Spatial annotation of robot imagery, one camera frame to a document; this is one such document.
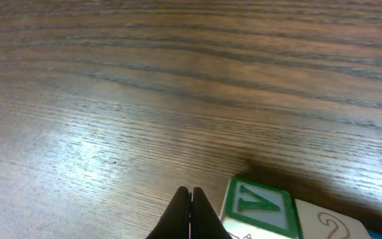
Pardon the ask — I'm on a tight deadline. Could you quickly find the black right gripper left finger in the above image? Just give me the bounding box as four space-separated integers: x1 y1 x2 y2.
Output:
147 187 190 239

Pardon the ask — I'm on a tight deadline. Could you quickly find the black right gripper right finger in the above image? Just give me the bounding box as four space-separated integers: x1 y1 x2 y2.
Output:
190 187 231 239

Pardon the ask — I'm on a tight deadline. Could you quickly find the pineapple 2 block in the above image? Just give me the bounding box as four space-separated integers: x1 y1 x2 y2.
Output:
295 199 371 239

